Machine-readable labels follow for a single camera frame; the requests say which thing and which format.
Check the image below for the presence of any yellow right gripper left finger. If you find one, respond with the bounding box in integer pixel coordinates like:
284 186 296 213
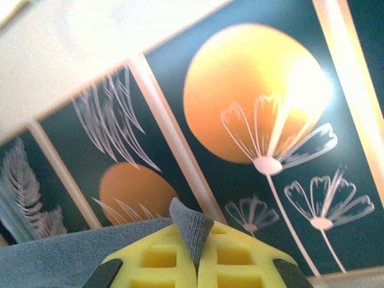
89 224 199 288

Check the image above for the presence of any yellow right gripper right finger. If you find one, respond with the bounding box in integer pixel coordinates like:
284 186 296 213
197 221 314 288

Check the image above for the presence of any dark grey t-shirt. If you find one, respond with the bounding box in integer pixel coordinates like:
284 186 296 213
0 197 215 288

